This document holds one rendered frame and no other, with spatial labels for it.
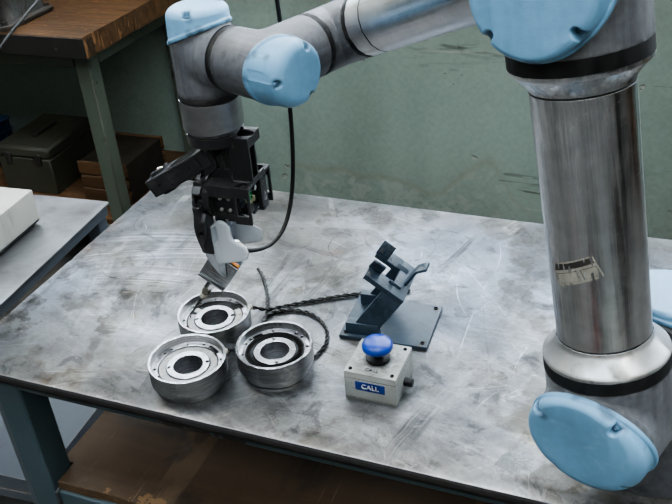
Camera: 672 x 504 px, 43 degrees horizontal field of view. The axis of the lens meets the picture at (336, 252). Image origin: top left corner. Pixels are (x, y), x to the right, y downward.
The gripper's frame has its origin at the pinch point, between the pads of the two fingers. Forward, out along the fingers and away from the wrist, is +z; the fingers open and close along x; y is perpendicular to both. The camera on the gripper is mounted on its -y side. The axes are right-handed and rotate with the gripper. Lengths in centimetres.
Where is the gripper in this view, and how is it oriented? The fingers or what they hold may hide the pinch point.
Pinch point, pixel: (222, 262)
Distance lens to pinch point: 117.8
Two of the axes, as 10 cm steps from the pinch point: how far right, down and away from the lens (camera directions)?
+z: 0.7, 8.4, 5.3
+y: 9.5, 1.1, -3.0
